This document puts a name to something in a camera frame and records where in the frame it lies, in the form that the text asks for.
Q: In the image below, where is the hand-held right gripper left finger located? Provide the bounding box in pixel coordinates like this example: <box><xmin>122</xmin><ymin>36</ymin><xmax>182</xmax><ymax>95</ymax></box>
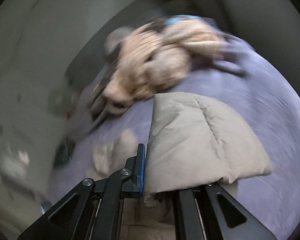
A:
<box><xmin>17</xmin><ymin>144</ymin><xmax>146</xmax><ymax>240</ymax></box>

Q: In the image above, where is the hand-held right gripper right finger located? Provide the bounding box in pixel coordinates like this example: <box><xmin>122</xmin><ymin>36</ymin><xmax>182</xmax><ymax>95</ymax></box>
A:
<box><xmin>173</xmin><ymin>183</ymin><xmax>277</xmax><ymax>240</ymax></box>

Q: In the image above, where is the beige puffer jacket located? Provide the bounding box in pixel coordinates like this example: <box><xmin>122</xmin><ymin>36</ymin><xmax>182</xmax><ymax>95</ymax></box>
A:
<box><xmin>86</xmin><ymin>92</ymin><xmax>273</xmax><ymax>240</ymax></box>

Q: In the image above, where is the dark green cloth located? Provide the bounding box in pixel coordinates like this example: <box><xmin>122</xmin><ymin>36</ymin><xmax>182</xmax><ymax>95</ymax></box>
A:
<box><xmin>54</xmin><ymin>137</ymin><xmax>77</xmax><ymax>168</ymax></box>

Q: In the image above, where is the white round fan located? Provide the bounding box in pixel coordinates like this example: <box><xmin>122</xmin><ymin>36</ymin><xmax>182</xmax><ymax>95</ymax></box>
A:
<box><xmin>47</xmin><ymin>87</ymin><xmax>78</xmax><ymax>115</ymax></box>

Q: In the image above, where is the grey headboard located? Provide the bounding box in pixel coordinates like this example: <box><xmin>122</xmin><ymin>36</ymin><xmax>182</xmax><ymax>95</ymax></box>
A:
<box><xmin>65</xmin><ymin>0</ymin><xmax>190</xmax><ymax>90</ymax></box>

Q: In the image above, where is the lavender plush blanket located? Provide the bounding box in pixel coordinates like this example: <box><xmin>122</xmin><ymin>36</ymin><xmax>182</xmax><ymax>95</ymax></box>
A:
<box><xmin>72</xmin><ymin>15</ymin><xmax>300</xmax><ymax>240</ymax></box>

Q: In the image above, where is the dark grey cloth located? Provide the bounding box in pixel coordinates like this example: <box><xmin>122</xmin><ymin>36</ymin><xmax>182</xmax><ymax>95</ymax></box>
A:
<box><xmin>91</xmin><ymin>40</ymin><xmax>247</xmax><ymax>122</ymax></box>

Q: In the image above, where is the blue cloth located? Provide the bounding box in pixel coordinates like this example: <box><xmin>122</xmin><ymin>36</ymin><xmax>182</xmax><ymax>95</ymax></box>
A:
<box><xmin>165</xmin><ymin>15</ymin><xmax>206</xmax><ymax>27</ymax></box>

